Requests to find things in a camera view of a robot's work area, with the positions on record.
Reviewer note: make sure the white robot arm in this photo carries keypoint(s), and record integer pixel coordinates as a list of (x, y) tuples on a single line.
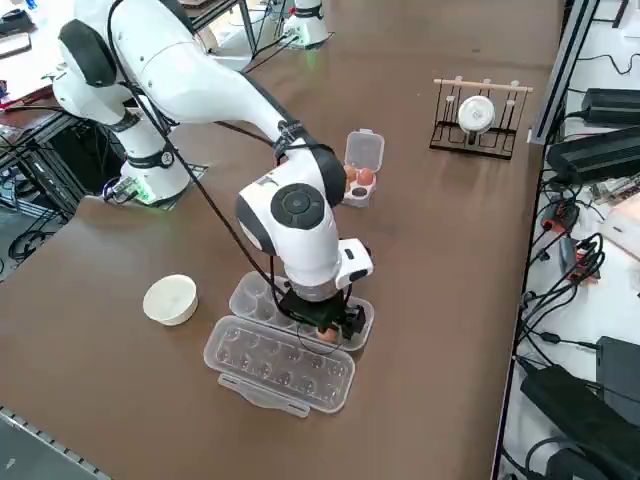
[(307, 20), (295, 225)]

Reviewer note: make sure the transparent four-slot egg tray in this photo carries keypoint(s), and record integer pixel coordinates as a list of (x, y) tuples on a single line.
[(365, 150)]

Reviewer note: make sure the white bowl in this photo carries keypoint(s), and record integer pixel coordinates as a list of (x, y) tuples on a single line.
[(170, 300)]

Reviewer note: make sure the transparent twelve-slot egg tray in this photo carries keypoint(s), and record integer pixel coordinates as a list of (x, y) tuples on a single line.
[(280, 370)]

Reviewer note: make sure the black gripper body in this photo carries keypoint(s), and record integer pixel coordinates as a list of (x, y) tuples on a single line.
[(312, 312)]

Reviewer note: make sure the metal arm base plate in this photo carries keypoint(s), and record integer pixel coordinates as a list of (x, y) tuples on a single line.
[(195, 172)]

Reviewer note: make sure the red black connector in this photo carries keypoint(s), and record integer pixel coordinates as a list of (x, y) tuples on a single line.
[(585, 262), (560, 215)]

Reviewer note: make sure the ribbed power adapter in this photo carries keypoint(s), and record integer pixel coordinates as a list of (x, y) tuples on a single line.
[(595, 155)]

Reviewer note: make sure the black power adapter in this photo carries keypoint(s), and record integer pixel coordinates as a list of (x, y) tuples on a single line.
[(612, 105), (575, 425), (620, 380)]

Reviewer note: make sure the aluminium camera post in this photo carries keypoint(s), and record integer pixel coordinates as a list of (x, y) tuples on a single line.
[(565, 70)]

